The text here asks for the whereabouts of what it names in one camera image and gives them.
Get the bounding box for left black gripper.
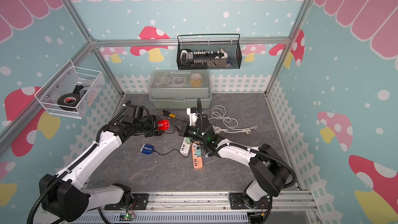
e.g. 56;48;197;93
134;114;164;138

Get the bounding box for red blue electric shaver case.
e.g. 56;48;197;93
157;119;170;131

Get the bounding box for long black usb cable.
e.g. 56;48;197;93
152;147;192;159

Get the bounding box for white power strip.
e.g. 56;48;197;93
179;138;192;158

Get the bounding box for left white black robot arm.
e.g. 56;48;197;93
27;102;170;224

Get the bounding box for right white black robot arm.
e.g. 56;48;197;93
175;99;297;209

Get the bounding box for yellow black screwdriver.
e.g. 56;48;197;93
161;110;186;121

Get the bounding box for orange power strip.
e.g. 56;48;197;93
191;144;203;170

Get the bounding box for translucent green storage box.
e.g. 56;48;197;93
148;70;212;110

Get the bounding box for yellow tape roll in box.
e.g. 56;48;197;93
190;73;203;87

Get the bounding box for black power strip in basket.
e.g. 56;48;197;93
177;49;229;66

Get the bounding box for black electrical tape roll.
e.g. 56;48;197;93
57;93;81;112

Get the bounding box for white coiled power cord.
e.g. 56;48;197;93
208;105;259;135

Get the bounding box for black wire mesh wall basket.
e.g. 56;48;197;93
176;34;242;70

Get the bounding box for white wire wall basket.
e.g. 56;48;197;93
35;61;105;119

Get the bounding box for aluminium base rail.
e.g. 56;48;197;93
75;191;323;224

